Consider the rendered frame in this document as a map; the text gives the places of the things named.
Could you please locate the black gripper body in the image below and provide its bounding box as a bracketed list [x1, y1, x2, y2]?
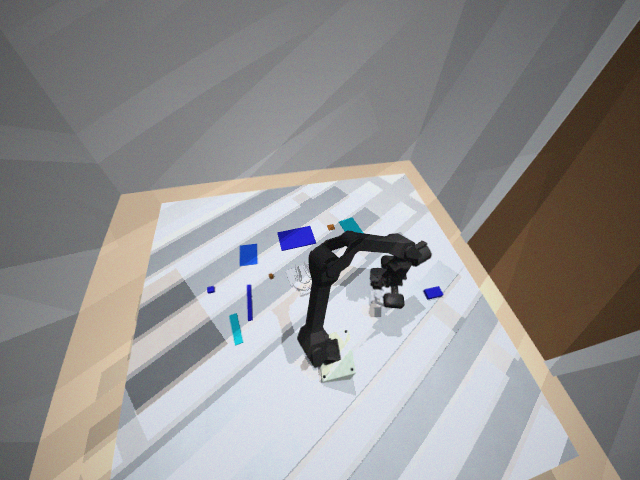
[381, 255, 407, 309]

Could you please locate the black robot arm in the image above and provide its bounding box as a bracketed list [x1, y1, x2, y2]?
[297, 230, 432, 368]

